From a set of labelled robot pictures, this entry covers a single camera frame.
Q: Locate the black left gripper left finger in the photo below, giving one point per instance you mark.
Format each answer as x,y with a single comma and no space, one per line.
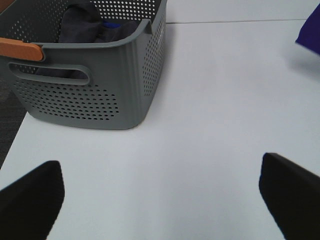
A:
30,205

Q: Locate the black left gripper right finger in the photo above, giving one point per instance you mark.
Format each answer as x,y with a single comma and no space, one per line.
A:
292,196

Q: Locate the purple towel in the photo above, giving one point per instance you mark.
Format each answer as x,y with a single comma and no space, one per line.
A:
309,34

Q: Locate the grey perforated plastic basket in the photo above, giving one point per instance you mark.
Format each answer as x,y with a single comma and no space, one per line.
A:
122,75

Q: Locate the dark grey towel in basket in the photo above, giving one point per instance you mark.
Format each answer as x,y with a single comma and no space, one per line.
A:
82,23

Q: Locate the blue towel in basket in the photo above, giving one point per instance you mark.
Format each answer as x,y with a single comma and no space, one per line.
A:
111,25

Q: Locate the orange wooden basket handle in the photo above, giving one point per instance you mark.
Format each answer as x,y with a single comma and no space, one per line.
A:
20,50

